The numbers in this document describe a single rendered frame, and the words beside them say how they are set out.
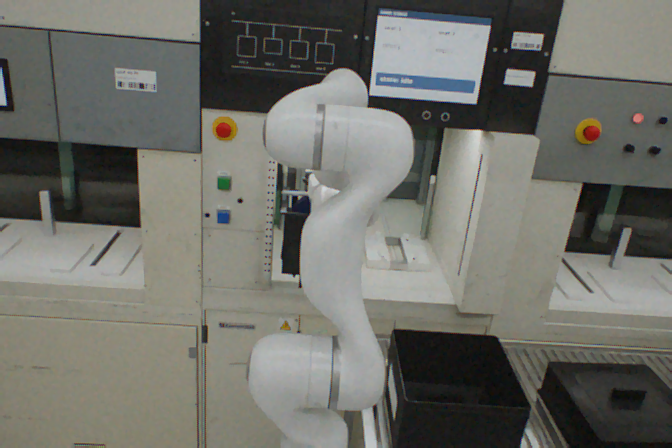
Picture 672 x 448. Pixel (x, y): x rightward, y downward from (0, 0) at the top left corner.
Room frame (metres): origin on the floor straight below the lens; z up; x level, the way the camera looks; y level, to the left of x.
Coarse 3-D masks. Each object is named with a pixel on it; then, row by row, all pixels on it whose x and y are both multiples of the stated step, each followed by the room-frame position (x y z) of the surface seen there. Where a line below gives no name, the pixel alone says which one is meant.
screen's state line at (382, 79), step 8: (376, 80) 1.48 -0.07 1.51; (384, 80) 1.48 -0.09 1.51; (392, 80) 1.48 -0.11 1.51; (400, 80) 1.48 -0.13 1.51; (408, 80) 1.48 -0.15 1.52; (416, 80) 1.48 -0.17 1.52; (424, 80) 1.48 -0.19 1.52; (432, 80) 1.49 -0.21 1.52; (440, 80) 1.49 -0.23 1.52; (448, 80) 1.49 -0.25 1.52; (456, 80) 1.49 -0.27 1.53; (464, 80) 1.49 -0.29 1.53; (416, 88) 1.48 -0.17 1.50; (424, 88) 1.48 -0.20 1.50; (432, 88) 1.49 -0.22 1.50; (440, 88) 1.49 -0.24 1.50; (448, 88) 1.49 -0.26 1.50; (456, 88) 1.49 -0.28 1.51; (464, 88) 1.49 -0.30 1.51; (472, 88) 1.49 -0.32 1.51
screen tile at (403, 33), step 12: (384, 24) 1.48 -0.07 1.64; (396, 24) 1.48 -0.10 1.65; (408, 24) 1.48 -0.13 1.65; (384, 36) 1.48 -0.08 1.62; (396, 36) 1.48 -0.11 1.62; (408, 36) 1.48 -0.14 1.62; (420, 36) 1.48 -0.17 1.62; (420, 48) 1.48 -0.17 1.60; (384, 60) 1.48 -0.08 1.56; (396, 60) 1.48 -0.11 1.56; (408, 60) 1.48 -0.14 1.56; (420, 60) 1.48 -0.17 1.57
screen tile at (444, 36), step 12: (444, 36) 1.49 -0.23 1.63; (456, 36) 1.49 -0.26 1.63; (468, 36) 1.49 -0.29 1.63; (480, 36) 1.49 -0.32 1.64; (468, 48) 1.49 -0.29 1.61; (480, 48) 1.49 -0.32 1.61; (432, 60) 1.49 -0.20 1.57; (444, 60) 1.49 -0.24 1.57; (456, 60) 1.49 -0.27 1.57; (468, 60) 1.49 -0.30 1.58; (444, 72) 1.49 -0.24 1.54; (456, 72) 1.49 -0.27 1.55; (468, 72) 1.49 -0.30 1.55
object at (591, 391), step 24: (552, 384) 1.20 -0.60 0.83; (576, 384) 1.17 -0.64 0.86; (600, 384) 1.18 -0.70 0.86; (624, 384) 1.19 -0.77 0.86; (648, 384) 1.20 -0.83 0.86; (552, 408) 1.17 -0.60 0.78; (576, 408) 1.08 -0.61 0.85; (600, 408) 1.08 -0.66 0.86; (624, 408) 1.09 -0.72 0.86; (648, 408) 1.10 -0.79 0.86; (576, 432) 1.06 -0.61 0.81; (600, 432) 1.00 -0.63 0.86; (624, 432) 1.01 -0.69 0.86; (648, 432) 1.02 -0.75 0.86
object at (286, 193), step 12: (288, 192) 1.44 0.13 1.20; (300, 192) 1.45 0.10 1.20; (288, 204) 1.45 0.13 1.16; (288, 216) 1.35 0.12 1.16; (300, 216) 1.35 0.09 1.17; (288, 228) 1.35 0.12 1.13; (300, 228) 1.35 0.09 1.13; (288, 240) 1.35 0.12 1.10; (300, 240) 1.35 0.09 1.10; (288, 252) 1.35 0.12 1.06; (288, 264) 1.35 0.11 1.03
